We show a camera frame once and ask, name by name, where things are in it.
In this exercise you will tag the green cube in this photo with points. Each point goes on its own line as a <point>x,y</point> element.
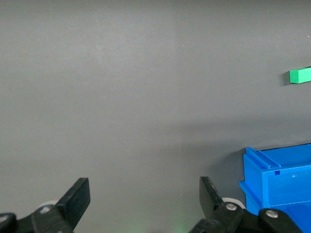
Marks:
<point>300,76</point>

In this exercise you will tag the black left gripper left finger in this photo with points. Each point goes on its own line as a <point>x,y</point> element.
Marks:
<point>73,201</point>

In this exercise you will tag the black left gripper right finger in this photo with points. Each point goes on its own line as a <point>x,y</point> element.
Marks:
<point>211,204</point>

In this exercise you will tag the dark grey table mat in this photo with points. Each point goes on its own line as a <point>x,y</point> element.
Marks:
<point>121,85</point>

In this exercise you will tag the blue plastic storage bin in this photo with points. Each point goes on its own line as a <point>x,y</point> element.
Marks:
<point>286,189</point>

